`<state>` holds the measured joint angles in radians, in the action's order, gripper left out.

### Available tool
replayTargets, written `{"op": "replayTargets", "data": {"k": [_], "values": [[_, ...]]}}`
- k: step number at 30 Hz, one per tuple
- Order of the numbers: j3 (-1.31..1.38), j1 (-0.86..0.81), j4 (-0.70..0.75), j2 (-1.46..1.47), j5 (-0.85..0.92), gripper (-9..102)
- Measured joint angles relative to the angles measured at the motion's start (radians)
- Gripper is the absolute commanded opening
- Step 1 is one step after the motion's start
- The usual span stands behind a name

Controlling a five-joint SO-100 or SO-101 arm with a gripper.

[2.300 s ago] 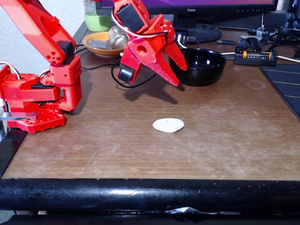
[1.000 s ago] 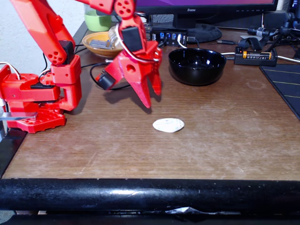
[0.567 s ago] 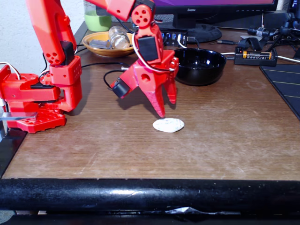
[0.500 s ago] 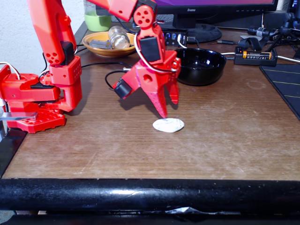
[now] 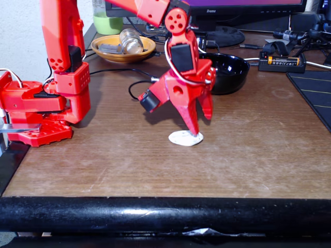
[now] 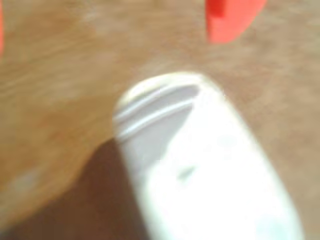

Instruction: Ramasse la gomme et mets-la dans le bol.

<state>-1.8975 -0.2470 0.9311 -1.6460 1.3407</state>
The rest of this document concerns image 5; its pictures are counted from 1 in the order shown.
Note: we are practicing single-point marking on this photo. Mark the metal piece in dish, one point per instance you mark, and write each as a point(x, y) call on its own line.
point(111, 48)

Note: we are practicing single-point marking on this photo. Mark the clear glass jar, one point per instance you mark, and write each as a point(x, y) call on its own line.
point(132, 42)

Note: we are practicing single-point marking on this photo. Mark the black flashlight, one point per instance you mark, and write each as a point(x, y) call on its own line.
point(288, 34)

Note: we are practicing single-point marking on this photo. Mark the black audio plug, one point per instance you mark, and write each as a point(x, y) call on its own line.
point(248, 46)

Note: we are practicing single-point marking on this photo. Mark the metal table clamp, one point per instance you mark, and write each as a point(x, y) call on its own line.
point(20, 127)

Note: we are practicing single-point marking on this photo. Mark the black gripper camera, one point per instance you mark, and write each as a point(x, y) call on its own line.
point(150, 102)

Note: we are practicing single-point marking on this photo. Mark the black mat with yellow lines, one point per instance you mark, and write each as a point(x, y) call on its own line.
point(315, 90)

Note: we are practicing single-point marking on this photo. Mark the black glossy bowl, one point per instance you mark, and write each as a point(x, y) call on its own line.
point(231, 76)

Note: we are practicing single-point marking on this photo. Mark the black table edge bar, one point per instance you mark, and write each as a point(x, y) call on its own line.
point(165, 214)

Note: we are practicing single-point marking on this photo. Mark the yellow and black battery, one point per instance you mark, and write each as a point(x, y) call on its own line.
point(283, 60)

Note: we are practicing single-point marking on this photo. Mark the black usb hub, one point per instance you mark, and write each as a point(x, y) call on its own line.
point(202, 42)

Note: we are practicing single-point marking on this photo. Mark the black battery charger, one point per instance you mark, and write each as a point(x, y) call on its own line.
point(282, 67)

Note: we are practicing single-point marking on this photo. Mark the black computer monitor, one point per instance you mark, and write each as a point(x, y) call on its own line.
point(245, 5)

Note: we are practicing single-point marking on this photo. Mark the yellow ceramic dish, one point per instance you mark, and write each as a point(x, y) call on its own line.
point(116, 56)

